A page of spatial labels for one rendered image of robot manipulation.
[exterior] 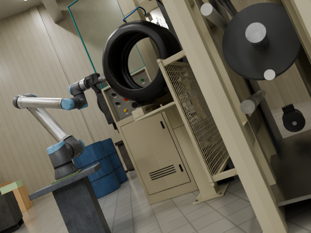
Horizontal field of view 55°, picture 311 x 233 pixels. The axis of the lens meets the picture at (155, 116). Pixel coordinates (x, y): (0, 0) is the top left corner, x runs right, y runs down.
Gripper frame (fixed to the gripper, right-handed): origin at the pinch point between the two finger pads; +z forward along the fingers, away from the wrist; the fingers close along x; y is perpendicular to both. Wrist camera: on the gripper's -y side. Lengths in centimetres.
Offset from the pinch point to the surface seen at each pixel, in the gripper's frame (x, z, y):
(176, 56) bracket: -58, 74, -14
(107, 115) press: 387, -252, -4
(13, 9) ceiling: 630, -643, 478
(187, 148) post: 27, 35, -72
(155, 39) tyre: -12, 51, 10
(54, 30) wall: 713, -562, 378
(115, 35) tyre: -12.0, 23.1, 24.0
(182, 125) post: 27, 37, -53
